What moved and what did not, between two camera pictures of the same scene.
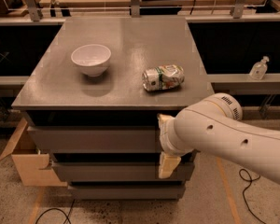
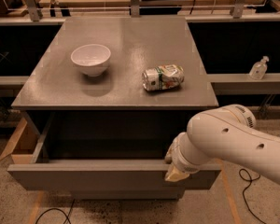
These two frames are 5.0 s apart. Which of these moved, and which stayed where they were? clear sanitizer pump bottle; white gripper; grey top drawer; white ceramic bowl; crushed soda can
Moved: grey top drawer; white gripper
Stayed: white ceramic bowl; crushed soda can; clear sanitizer pump bottle
